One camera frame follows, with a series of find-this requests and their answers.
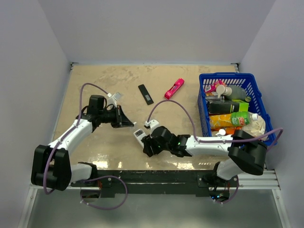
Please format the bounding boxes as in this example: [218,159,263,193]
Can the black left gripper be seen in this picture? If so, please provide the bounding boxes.
[99,104,133,128]

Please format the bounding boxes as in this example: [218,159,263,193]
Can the white remote control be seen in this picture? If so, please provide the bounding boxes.
[133,129,147,147]

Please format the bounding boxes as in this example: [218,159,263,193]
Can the black remote control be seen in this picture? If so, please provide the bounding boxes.
[138,84,154,105]

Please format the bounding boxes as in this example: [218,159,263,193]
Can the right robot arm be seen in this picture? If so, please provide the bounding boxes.
[139,126,267,187]

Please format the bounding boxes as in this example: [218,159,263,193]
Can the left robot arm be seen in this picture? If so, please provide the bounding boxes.
[31,93,134,191]

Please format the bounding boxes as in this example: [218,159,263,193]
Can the small white cap bottle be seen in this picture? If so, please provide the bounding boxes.
[211,129,226,137]

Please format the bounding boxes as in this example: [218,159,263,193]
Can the black green carton box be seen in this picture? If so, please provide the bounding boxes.
[206,99,249,115]

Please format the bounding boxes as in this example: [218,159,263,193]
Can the orange snack packet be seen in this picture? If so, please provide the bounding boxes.
[211,127,242,135]

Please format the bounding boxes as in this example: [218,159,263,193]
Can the pink snack box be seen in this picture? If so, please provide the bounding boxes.
[205,80,226,93]

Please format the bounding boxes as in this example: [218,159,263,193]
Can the orange juice bottle green label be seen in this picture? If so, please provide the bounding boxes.
[209,111,258,129]

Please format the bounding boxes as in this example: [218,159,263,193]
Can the grey bottle beige cap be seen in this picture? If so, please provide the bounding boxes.
[216,85,251,103]

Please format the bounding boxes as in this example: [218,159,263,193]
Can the blue plastic basket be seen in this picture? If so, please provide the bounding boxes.
[197,72,278,146]

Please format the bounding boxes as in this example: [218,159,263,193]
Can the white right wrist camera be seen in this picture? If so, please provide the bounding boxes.
[144,119,160,132]

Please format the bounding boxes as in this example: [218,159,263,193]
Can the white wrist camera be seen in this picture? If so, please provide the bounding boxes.
[144,119,160,132]
[107,92,122,107]

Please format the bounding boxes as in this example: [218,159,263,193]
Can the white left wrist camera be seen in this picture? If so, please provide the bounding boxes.
[107,92,122,107]

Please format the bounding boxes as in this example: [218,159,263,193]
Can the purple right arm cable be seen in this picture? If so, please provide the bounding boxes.
[146,99,284,146]

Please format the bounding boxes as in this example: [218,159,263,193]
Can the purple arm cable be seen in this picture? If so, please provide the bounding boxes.
[146,99,284,146]
[44,83,110,195]

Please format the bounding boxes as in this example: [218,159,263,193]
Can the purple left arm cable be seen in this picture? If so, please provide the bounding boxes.
[44,83,110,195]

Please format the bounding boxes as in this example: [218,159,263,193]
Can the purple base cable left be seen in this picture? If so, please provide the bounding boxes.
[80,175,129,210]

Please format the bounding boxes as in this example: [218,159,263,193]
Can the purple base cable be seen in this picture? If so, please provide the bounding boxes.
[213,175,240,205]
[80,175,129,210]

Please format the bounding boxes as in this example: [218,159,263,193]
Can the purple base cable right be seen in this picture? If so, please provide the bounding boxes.
[213,175,240,205]

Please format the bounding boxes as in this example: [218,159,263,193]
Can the aluminium frame rail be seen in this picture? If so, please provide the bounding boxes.
[238,170,280,190]

